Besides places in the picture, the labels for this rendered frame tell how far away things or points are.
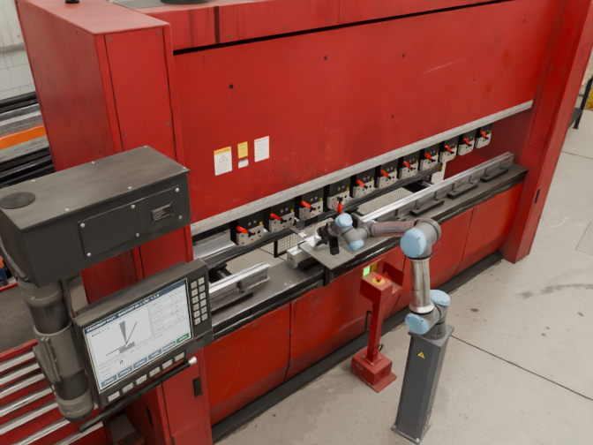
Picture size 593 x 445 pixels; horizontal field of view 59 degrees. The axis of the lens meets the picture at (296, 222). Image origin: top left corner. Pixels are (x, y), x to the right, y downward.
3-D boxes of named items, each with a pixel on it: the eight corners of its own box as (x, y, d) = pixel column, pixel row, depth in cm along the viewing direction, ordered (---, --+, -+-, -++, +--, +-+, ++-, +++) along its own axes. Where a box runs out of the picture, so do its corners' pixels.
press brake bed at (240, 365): (206, 451, 295) (193, 343, 251) (187, 426, 308) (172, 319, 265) (503, 259, 459) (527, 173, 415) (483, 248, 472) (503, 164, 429)
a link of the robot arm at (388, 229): (446, 211, 242) (364, 215, 278) (435, 221, 235) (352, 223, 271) (453, 235, 245) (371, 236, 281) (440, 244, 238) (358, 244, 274)
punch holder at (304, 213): (301, 222, 281) (302, 194, 272) (291, 215, 286) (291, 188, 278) (322, 213, 289) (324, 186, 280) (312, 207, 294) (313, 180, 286)
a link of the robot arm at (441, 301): (451, 314, 265) (455, 293, 258) (437, 328, 257) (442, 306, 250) (430, 304, 272) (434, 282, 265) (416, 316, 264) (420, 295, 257)
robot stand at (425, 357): (431, 425, 313) (454, 327, 272) (418, 446, 300) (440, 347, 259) (404, 409, 321) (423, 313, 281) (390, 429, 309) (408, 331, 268)
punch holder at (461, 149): (459, 156, 357) (464, 133, 349) (449, 152, 363) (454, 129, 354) (472, 150, 366) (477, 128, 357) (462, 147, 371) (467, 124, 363)
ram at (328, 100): (170, 244, 231) (147, 59, 189) (162, 236, 236) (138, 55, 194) (531, 107, 396) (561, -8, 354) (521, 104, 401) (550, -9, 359)
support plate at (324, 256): (330, 270, 276) (331, 268, 275) (298, 247, 293) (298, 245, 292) (355, 258, 286) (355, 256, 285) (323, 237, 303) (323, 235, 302)
